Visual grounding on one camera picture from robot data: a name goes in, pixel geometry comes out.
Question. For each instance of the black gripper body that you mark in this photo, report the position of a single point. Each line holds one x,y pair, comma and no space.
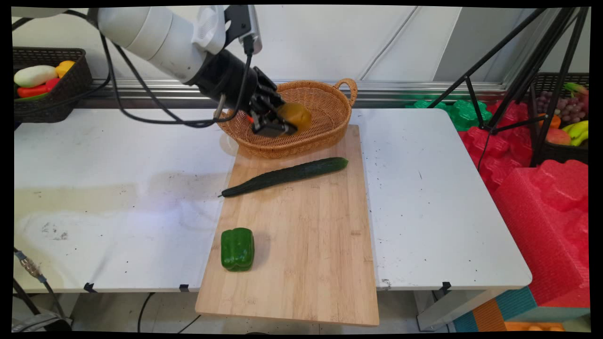
228,80

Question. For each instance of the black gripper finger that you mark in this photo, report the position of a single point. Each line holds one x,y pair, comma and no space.
271,92
268,126

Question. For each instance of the brown toy potato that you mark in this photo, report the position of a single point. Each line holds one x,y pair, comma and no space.
296,117

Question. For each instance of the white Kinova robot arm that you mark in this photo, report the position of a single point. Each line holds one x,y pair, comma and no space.
155,37

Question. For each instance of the long dark green cucumber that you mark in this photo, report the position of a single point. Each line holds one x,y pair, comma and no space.
287,175

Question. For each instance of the wooden cutting board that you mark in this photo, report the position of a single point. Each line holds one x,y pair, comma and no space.
301,245

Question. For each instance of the green bell pepper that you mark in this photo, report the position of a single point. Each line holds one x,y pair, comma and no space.
238,249

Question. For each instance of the dark woven storage basket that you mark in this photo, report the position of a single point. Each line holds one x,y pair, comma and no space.
70,89

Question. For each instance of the yellow toy pepper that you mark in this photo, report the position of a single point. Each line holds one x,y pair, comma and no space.
65,68

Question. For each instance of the red toy chili pepper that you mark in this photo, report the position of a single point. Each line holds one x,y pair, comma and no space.
37,88

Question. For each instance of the green foam mats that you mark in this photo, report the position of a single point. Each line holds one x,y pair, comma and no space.
464,113

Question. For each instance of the white toy radish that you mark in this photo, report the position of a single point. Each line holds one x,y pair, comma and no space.
34,76

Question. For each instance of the green toy vegetable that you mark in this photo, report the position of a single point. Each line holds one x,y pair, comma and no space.
30,97

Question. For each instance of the white table leg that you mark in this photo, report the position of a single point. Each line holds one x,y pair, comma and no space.
452,308

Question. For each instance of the red foam mats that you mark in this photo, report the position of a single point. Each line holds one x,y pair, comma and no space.
541,212

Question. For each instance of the red orange toy peach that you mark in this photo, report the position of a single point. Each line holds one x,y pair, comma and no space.
558,137

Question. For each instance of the black fruit crate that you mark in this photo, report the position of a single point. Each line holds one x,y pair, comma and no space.
560,153

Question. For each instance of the purple toy grapes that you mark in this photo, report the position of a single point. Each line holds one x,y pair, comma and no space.
567,108

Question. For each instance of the grey floor equipment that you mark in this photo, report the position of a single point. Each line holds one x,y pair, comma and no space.
40,324

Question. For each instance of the teal orange foam mat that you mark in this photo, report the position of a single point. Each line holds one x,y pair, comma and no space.
513,310

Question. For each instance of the yellow toy bananas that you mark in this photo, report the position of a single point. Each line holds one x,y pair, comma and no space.
578,130

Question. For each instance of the silver black wrist camera box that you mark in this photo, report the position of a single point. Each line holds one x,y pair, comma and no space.
245,23

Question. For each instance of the aluminium wall rail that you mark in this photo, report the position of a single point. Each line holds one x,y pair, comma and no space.
400,89

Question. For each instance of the black camera tripod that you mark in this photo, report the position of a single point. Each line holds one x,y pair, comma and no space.
537,70

